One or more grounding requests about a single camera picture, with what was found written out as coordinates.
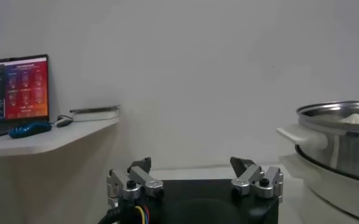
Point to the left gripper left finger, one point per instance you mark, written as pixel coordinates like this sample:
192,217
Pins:
142,178

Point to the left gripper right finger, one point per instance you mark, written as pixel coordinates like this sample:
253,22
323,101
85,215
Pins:
252,179

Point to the white steamed baozi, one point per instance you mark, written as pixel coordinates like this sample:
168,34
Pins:
356,119

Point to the stainless steel steamer basket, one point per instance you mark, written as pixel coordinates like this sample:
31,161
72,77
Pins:
350,158

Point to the white flat box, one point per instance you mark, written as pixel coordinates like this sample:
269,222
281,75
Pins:
95,116

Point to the white electric pot base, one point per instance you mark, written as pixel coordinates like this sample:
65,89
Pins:
334,194

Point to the black flat hard drive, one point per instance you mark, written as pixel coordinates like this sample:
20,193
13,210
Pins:
95,109

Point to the small black adapter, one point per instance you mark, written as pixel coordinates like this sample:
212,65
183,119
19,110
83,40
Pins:
64,122

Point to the white side desk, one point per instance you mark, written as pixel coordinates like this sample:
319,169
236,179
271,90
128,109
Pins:
45,140

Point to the blue computer mouse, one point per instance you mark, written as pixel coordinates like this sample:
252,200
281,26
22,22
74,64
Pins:
30,129

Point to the black laptop with red screen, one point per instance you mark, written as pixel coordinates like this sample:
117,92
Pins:
16,88

